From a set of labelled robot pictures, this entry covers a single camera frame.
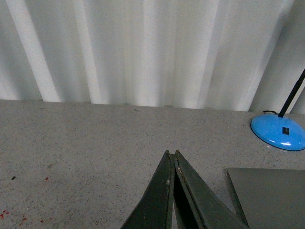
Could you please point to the grey laptop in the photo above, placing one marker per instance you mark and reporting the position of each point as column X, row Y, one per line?
column 270, row 198

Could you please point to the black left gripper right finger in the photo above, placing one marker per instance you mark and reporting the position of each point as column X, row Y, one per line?
column 196, row 205

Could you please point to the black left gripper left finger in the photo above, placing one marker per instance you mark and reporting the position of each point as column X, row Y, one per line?
column 155, row 209

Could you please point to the blue desk lamp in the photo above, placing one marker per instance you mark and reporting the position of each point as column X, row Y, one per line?
column 278, row 130

